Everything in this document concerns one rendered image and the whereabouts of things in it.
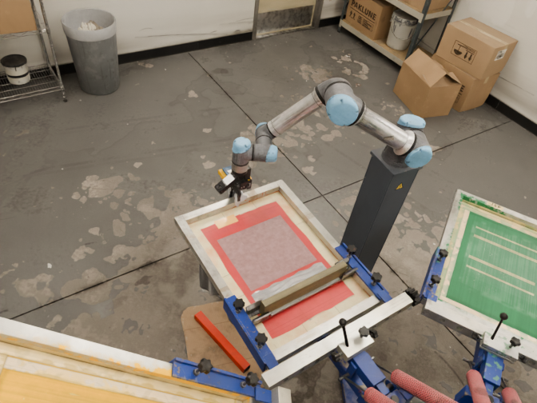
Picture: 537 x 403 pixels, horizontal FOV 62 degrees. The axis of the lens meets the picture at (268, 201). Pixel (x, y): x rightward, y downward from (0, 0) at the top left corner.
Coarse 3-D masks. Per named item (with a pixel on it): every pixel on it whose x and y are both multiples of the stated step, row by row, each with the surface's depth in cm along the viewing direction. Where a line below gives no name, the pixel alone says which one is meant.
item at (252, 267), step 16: (240, 224) 207; (208, 240) 199; (224, 240) 200; (240, 240) 201; (256, 240) 202; (224, 256) 194; (240, 256) 194; (256, 256) 195; (240, 272) 189; (256, 272) 190; (272, 272) 190; (240, 288) 183; (256, 288) 184; (304, 304) 181; (272, 320) 175; (288, 320) 175; (304, 320) 176; (272, 336) 170
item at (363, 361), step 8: (352, 360) 158; (360, 360) 158; (368, 360) 158; (360, 368) 156; (368, 368) 156; (376, 368) 156; (360, 376) 157; (368, 376) 154; (376, 376) 154; (384, 376) 155; (368, 384) 154; (376, 384) 153
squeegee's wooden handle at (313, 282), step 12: (336, 264) 184; (312, 276) 179; (324, 276) 179; (336, 276) 186; (288, 288) 173; (300, 288) 174; (312, 288) 180; (264, 300) 168; (276, 300) 169; (288, 300) 175; (264, 312) 169
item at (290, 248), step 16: (272, 208) 217; (256, 224) 208; (272, 224) 210; (288, 224) 211; (272, 240) 203; (288, 240) 204; (304, 240) 205; (272, 256) 196; (288, 256) 197; (304, 256) 198; (320, 256) 199; (288, 272) 191; (336, 288) 188; (320, 304) 182; (336, 304) 183
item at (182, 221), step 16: (256, 192) 218; (272, 192) 223; (288, 192) 221; (208, 208) 207; (224, 208) 210; (304, 208) 214; (176, 224) 202; (320, 224) 208; (192, 240) 193; (208, 256) 188; (336, 256) 199; (208, 272) 183; (224, 288) 178; (368, 304) 181; (336, 320) 174; (352, 320) 178; (304, 336) 168; (320, 336) 169; (272, 352) 162; (288, 352) 162
